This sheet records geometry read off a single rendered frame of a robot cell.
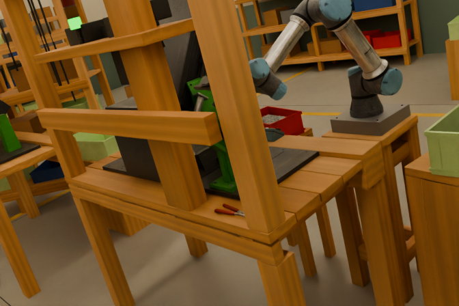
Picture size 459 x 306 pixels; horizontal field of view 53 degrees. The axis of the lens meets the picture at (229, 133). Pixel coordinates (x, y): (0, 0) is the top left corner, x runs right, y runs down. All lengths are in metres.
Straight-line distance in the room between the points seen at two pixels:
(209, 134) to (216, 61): 0.22
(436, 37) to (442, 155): 5.75
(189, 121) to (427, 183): 0.97
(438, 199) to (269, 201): 0.74
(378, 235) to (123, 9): 1.32
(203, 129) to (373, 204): 0.87
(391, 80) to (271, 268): 0.96
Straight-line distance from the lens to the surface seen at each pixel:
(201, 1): 1.26
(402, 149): 2.24
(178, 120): 1.42
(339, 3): 1.85
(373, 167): 1.87
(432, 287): 2.18
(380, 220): 1.98
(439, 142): 1.77
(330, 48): 7.68
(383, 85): 2.01
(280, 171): 1.79
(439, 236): 2.00
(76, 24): 1.96
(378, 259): 2.09
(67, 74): 4.59
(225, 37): 1.26
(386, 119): 2.12
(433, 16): 7.43
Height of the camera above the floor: 1.59
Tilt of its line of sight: 17 degrees down
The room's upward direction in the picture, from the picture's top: 15 degrees counter-clockwise
